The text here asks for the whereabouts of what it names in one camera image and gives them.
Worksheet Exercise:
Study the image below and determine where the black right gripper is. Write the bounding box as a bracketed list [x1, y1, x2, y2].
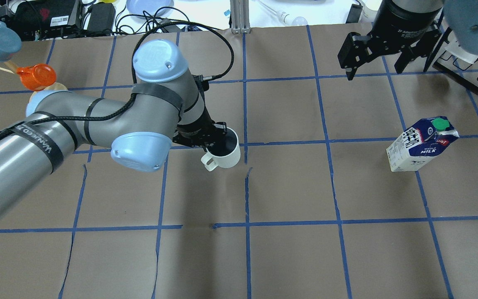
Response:
[338, 12, 441, 81]

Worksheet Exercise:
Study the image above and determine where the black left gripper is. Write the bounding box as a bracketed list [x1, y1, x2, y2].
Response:
[173, 109, 228, 148]

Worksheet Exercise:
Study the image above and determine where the white mug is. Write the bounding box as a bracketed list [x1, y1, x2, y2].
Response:
[200, 127, 241, 172]

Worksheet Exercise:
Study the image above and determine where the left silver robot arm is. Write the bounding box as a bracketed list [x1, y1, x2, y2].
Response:
[0, 39, 233, 218]

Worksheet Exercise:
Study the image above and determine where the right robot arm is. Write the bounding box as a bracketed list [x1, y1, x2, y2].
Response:
[337, 0, 478, 80]

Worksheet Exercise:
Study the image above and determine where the white blue milk carton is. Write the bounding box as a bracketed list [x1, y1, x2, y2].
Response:
[386, 116, 460, 172]

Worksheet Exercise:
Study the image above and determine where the orange translucent cup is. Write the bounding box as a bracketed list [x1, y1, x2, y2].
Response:
[16, 63, 57, 91]

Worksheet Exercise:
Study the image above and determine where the blue plate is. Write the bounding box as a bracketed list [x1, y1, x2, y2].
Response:
[126, 0, 174, 19]

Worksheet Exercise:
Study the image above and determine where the black power adapter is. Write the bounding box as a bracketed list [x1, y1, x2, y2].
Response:
[85, 2, 115, 37]

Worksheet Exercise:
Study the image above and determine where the black computer box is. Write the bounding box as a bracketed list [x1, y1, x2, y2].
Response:
[10, 0, 83, 41]

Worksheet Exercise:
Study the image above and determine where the wooden mug tree stand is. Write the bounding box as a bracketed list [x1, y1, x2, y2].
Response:
[0, 59, 68, 104]

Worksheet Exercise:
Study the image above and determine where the black wire rack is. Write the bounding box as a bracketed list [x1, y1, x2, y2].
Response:
[423, 27, 478, 95]

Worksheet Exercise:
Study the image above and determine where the aluminium frame post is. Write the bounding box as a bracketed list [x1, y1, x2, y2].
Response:
[230, 0, 251, 34]

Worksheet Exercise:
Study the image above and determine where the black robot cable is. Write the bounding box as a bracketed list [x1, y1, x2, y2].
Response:
[0, 20, 235, 158]

